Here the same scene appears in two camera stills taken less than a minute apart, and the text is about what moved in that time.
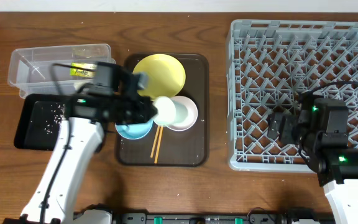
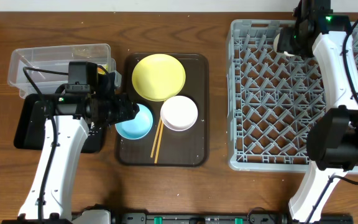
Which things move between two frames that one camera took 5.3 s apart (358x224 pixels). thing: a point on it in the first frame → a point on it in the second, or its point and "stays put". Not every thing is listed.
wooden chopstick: (155, 162) stays put
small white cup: (166, 110) → (275, 41)
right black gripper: (293, 130) → (298, 47)
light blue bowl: (134, 131) stays put
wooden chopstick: (155, 139) stays put
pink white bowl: (186, 113) stays put
